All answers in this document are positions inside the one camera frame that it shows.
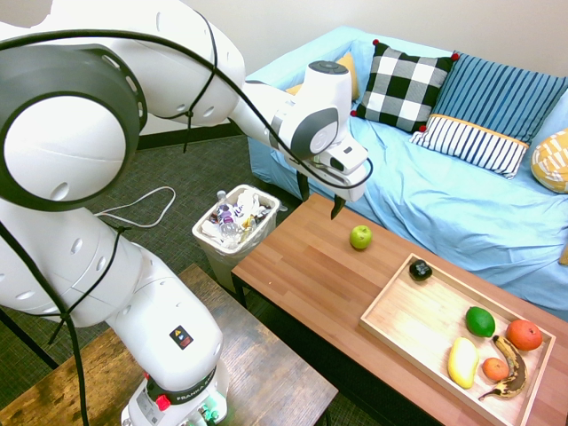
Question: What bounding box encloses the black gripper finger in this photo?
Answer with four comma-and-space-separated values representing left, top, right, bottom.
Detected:
329, 193, 349, 221
296, 170, 312, 202

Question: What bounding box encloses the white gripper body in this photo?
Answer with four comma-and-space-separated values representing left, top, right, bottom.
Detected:
287, 154, 370, 204

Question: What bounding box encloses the green apple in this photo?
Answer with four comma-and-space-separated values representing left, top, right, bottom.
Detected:
349, 225, 374, 251

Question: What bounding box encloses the light wooden tray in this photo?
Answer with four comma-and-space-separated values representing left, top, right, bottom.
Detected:
358, 252, 557, 426

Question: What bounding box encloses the reddish wooden coffee table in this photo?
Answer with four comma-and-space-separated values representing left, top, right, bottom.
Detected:
230, 193, 568, 426

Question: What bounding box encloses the clear bottle purple label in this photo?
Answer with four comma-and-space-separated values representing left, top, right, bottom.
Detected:
216, 190, 241, 236

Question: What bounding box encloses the light blue sofa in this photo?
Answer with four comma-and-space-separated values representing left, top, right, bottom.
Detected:
245, 25, 568, 320

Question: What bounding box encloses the black round fruit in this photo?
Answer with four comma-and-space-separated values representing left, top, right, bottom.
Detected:
408, 259, 433, 282

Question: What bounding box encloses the black white checkered pillow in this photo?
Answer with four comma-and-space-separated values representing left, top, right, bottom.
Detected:
350, 38, 460, 134

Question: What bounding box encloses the white trash bin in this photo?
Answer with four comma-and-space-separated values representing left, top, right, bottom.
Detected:
191, 184, 282, 294

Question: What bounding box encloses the plain mustard pillow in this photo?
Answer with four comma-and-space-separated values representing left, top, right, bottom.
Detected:
286, 51, 360, 101

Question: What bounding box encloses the navy white striped pillow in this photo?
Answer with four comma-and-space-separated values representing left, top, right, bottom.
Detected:
408, 114, 530, 180

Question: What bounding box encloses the blue striped pillow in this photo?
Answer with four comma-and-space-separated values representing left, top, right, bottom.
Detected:
432, 51, 568, 146

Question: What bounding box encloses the green lime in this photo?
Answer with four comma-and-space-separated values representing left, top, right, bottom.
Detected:
464, 305, 496, 338

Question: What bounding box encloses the rustic dark wood side table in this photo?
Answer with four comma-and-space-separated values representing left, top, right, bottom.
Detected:
0, 264, 339, 426

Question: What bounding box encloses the yellow lemon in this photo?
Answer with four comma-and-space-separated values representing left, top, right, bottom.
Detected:
446, 336, 481, 391

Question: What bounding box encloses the yellow patterned bolster pillow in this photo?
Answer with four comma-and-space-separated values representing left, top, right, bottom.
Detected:
531, 128, 568, 194

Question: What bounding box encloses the small orange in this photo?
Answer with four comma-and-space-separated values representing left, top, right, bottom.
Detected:
482, 357, 510, 382

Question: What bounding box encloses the large red-orange grapefruit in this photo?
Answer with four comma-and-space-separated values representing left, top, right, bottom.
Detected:
505, 319, 544, 352

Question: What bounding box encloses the overripe spotted banana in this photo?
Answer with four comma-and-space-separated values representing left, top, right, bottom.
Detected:
477, 335, 529, 402

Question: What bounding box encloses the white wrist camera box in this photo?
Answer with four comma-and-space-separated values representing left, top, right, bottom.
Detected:
326, 136, 370, 177

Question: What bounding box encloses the white floor cable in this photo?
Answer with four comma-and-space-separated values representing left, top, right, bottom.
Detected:
95, 185, 178, 230

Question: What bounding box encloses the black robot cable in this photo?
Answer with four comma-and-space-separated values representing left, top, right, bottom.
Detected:
0, 8, 375, 426

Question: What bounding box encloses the black camera stand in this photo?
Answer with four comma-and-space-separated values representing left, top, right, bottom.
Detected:
0, 308, 60, 370

